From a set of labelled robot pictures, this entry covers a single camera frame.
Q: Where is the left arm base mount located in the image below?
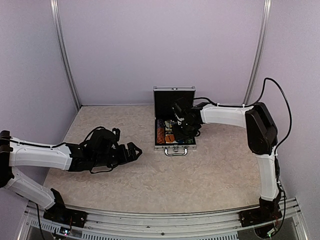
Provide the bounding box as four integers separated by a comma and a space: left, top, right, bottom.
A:
43, 207, 88, 228

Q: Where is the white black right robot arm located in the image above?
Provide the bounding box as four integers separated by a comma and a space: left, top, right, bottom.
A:
171, 97, 287, 226

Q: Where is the aluminium frame post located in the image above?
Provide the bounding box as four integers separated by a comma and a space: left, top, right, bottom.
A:
242, 0, 272, 105
50, 0, 82, 111

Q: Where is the left aluminium frame post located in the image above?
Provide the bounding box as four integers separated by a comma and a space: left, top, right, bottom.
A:
50, 0, 82, 111

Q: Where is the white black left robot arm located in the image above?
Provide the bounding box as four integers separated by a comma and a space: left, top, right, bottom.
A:
0, 126, 143, 223

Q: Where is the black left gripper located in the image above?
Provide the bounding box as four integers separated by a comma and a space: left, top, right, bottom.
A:
93, 142, 142, 169

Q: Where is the right aluminium frame post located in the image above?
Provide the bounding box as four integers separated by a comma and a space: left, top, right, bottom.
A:
242, 0, 272, 105

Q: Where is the orange big blind button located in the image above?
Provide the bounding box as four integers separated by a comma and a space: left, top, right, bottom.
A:
164, 134, 175, 143

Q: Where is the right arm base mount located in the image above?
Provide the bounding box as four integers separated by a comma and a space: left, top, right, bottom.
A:
239, 207, 265, 228

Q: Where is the aluminium poker set case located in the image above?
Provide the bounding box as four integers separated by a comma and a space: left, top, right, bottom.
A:
153, 86, 197, 157

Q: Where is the green poker chip stack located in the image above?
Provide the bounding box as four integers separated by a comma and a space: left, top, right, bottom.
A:
186, 138, 194, 144

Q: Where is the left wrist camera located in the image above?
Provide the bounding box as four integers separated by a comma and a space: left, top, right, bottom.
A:
112, 127, 121, 142

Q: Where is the front aluminium rail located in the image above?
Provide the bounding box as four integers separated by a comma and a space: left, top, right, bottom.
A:
14, 198, 310, 240

